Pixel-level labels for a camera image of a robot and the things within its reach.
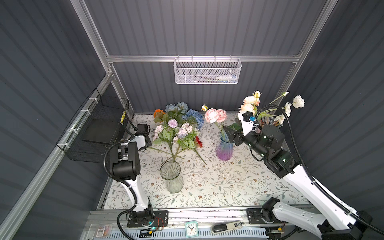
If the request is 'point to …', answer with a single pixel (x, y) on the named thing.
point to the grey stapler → (217, 228)
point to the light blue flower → (178, 108)
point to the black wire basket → (93, 127)
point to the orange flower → (158, 113)
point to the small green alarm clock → (191, 229)
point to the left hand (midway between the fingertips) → (140, 144)
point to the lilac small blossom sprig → (183, 134)
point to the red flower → (198, 142)
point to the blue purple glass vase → (224, 149)
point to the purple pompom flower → (172, 123)
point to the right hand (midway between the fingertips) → (232, 124)
